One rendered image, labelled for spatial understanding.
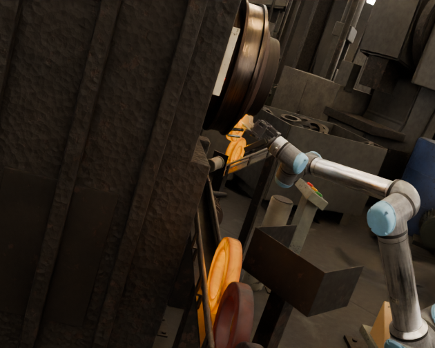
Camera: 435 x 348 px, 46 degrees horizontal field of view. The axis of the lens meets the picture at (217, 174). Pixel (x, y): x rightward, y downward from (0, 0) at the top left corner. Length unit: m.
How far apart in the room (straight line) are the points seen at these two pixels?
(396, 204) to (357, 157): 2.45
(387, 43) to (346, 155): 1.53
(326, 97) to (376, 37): 0.82
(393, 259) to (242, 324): 1.12
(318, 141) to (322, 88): 1.85
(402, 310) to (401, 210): 0.42
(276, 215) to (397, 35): 3.12
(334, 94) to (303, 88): 0.55
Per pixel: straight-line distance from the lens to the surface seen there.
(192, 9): 1.32
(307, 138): 4.09
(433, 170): 5.10
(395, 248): 2.04
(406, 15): 5.42
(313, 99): 6.00
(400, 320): 2.23
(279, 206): 2.66
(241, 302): 1.04
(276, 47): 1.79
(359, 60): 7.18
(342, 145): 4.29
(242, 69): 1.63
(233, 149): 2.40
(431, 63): 5.23
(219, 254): 1.30
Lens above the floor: 1.21
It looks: 15 degrees down
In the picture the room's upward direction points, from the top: 18 degrees clockwise
